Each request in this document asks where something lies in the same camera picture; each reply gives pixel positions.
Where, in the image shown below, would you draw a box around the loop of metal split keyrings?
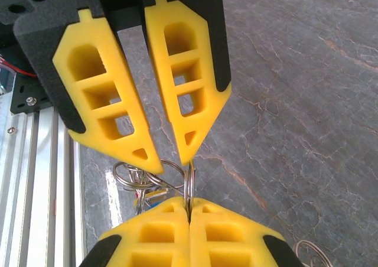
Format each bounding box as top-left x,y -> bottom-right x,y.
113,159 -> 328,267

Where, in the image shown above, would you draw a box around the aluminium mounting rail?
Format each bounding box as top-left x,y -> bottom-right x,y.
0,95 -> 88,267

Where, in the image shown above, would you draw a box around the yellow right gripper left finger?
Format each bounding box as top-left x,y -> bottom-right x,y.
78,196 -> 190,267

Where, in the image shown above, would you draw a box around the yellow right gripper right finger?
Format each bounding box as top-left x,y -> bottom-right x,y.
189,198 -> 305,267

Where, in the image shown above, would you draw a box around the red power wires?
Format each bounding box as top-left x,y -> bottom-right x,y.
0,56 -> 38,79

